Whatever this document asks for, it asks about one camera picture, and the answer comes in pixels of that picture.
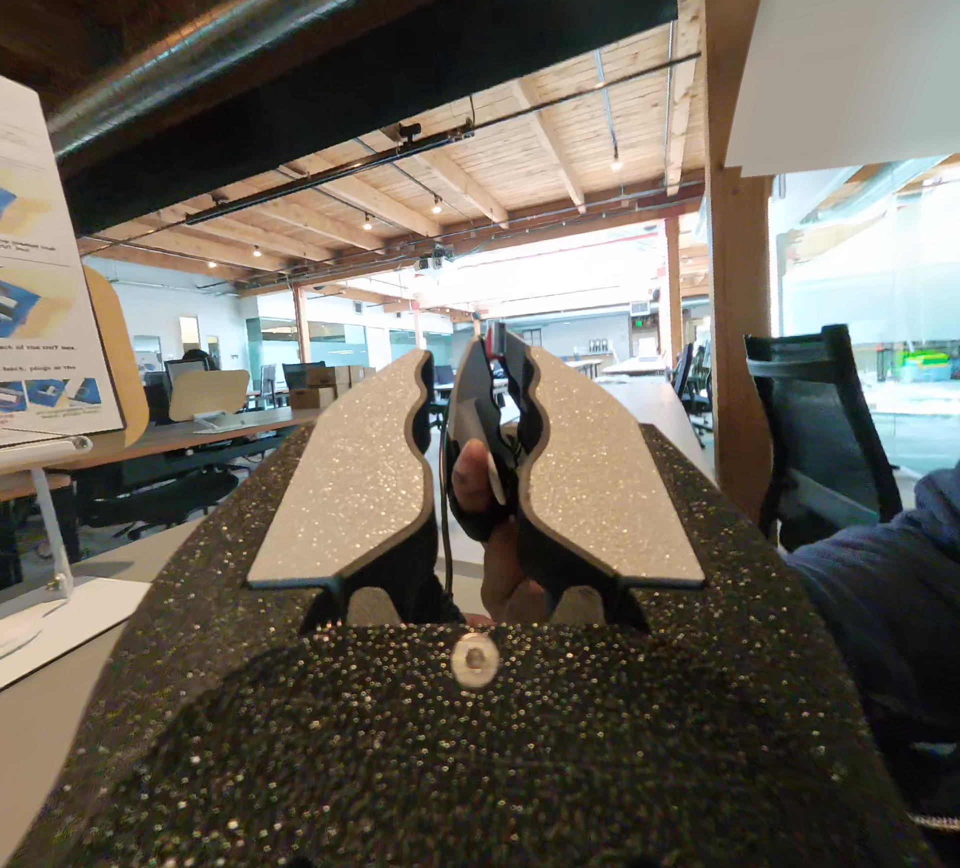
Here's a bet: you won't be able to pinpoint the beige chair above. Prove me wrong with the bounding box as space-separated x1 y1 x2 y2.
165 367 253 428

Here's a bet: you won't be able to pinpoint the white document stand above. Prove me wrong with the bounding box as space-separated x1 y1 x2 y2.
83 265 153 452

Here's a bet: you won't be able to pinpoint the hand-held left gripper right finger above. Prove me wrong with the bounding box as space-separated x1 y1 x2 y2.
506 331 706 592

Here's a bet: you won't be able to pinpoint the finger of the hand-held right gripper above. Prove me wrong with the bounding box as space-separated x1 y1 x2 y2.
446 334 522 512

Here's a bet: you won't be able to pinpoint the person's right forearm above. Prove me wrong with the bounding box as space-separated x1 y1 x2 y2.
786 460 960 817

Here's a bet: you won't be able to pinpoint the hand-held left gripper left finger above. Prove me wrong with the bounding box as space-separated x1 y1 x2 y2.
248 348 439 592

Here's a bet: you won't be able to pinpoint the person's right hand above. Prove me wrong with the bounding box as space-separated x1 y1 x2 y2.
450 436 553 626

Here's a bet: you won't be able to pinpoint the black office chair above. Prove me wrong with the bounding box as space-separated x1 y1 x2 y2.
744 324 904 542

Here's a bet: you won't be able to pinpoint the row of cardboard boxes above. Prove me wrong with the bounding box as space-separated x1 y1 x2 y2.
285 363 372 413

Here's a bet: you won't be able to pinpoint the printed paper sheets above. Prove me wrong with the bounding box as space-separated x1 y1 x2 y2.
0 73 127 452

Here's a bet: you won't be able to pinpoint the silver ventilation duct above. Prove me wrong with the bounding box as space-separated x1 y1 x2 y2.
45 0 529 161

